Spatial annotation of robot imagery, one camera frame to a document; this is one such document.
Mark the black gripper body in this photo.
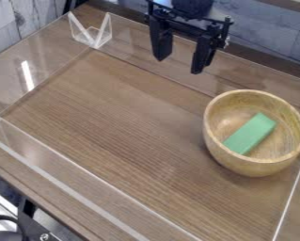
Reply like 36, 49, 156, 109
146, 0, 234, 48

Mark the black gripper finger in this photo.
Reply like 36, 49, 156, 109
150, 16, 174, 61
191, 35, 216, 74

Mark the green rectangular stick block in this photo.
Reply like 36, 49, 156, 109
223, 113, 276, 155

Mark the wooden bowl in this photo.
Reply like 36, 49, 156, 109
203, 89, 300, 177

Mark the clear acrylic corner bracket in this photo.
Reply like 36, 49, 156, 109
68, 12, 112, 49

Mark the clear acrylic barrier wall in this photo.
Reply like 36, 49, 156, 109
0, 117, 202, 241

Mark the black table leg frame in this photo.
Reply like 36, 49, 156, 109
18, 198, 70, 241

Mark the black cable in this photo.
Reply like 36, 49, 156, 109
0, 214, 24, 233

